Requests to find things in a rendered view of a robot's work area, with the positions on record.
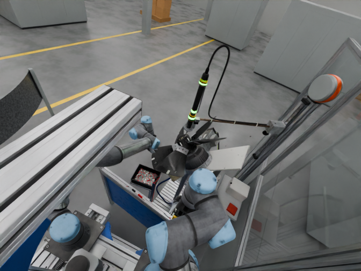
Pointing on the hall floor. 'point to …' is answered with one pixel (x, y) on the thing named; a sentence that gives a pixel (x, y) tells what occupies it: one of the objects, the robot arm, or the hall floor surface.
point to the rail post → (107, 189)
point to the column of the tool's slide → (248, 168)
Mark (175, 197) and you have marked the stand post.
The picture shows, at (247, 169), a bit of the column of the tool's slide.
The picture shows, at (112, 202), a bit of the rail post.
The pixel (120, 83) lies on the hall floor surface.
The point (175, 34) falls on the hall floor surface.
